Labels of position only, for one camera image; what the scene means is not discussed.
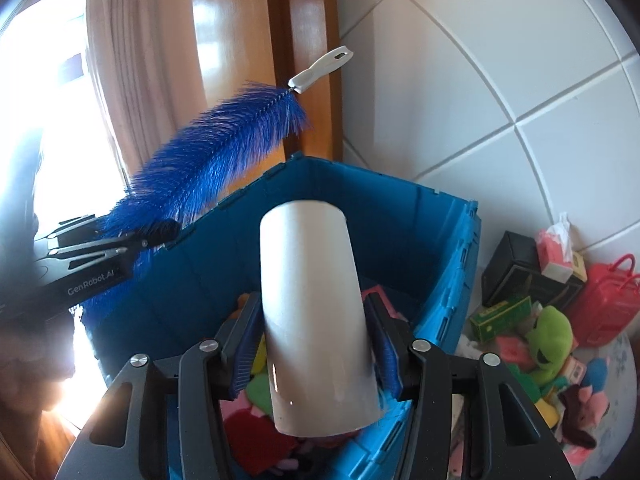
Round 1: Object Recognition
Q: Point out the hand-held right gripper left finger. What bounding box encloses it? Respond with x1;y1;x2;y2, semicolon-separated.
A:
75;292;263;480

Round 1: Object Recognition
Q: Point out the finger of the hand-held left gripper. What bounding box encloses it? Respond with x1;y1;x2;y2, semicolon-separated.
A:
47;217;182;271
47;214;108;241

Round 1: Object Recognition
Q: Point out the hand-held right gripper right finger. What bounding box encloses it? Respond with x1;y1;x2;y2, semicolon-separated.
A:
362;292;576;480

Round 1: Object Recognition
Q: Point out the white cup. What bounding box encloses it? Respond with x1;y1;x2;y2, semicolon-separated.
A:
259;200;383;437

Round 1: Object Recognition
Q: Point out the blue bottle brush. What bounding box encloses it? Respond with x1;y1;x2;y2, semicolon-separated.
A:
82;46;353;321

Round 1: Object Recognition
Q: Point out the blue plastic crate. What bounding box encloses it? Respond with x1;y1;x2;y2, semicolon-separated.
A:
82;152;483;480

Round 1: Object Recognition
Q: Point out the pink soft item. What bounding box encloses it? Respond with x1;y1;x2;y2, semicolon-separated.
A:
361;285;410;323

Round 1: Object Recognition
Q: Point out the white plush toy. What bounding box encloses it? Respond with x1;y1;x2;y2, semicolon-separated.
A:
457;332;481;361

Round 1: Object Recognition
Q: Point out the red plush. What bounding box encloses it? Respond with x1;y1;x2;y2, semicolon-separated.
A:
222;402;301;478

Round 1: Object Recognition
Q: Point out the long green box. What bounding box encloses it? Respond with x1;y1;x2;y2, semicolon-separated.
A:
470;295;533;343

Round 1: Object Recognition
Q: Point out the yellow duck plush green hat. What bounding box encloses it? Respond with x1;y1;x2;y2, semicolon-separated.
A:
505;365;561;428

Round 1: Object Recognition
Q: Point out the black gift box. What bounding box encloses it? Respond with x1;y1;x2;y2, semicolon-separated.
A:
481;230;586;311

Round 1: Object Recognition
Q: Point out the large green frog plush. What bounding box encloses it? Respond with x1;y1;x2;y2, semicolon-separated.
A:
527;306;575;386

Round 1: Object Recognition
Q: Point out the pale curtain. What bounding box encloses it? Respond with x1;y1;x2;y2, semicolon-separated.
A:
82;0;206;186

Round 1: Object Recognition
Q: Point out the pink pack with barcode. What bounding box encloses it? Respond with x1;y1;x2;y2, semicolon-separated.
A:
560;357;588;386

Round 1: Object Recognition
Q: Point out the dark maroon sock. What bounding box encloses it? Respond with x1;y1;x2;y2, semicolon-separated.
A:
557;384;598;448

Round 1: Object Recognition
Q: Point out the pink white tissue pack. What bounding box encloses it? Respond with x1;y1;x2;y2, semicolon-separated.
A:
534;212;576;281

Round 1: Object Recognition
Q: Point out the blue pink pig plush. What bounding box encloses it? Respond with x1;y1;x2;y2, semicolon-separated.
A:
575;357;611;428

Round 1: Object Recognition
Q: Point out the gold cardboard box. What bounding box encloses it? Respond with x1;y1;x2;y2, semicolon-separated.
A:
570;252;590;283

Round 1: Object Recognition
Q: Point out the red toy suitcase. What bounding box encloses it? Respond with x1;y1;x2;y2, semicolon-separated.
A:
567;252;640;348

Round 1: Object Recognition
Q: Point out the wooden door frame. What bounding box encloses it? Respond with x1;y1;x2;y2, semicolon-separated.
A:
190;0;346;161

